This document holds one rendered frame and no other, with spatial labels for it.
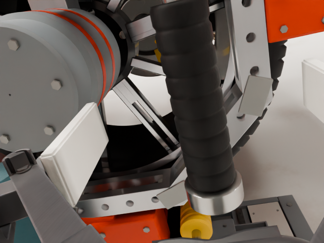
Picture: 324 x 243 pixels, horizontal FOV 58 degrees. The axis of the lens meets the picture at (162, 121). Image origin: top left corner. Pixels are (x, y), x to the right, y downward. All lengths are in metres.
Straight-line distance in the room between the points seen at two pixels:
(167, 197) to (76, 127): 0.35
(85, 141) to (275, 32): 0.31
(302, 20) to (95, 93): 0.27
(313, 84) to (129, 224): 0.42
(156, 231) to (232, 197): 0.33
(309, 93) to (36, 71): 0.22
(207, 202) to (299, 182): 1.31
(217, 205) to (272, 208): 1.04
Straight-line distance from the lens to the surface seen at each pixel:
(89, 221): 0.56
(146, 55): 0.91
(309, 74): 0.18
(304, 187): 1.49
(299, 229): 1.17
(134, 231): 0.54
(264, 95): 0.43
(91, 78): 0.32
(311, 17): 0.43
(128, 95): 0.54
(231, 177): 0.22
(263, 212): 1.24
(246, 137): 0.55
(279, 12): 0.41
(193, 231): 0.55
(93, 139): 0.18
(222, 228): 0.98
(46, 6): 0.44
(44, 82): 0.29
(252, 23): 0.41
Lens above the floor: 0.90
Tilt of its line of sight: 22 degrees down
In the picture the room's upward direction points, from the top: 14 degrees counter-clockwise
